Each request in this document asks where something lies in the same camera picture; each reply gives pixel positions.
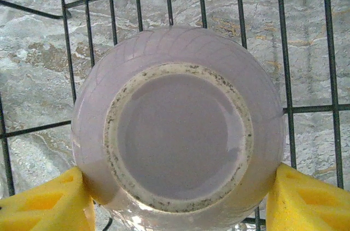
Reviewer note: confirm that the lilac ceramic bowl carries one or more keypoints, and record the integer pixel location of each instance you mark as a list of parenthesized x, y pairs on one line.
[(177, 132)]

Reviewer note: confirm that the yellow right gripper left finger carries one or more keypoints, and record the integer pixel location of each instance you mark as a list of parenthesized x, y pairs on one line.
[(41, 209)]

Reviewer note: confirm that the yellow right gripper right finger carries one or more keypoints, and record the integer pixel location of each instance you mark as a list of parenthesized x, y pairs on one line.
[(309, 206)]

